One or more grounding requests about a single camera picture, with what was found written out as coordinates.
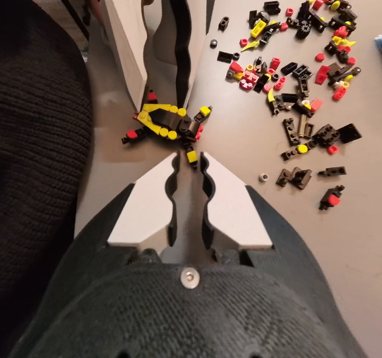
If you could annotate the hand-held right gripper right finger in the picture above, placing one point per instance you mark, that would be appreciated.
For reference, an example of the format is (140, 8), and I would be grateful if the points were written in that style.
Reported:
(232, 214)

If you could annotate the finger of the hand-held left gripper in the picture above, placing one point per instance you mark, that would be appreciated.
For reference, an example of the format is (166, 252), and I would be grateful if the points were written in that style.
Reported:
(125, 35)
(197, 35)

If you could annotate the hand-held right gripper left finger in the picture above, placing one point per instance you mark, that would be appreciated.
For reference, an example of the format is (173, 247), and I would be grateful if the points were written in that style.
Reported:
(143, 211)

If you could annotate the yellow black lego model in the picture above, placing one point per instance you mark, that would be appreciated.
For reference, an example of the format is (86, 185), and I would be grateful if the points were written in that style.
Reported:
(161, 119)

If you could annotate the pile of loose lego pieces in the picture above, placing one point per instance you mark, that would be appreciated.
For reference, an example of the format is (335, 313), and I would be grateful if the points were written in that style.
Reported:
(298, 74)

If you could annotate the person's black knit sweater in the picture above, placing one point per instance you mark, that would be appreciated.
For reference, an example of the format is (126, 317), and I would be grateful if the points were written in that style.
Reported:
(35, 125)

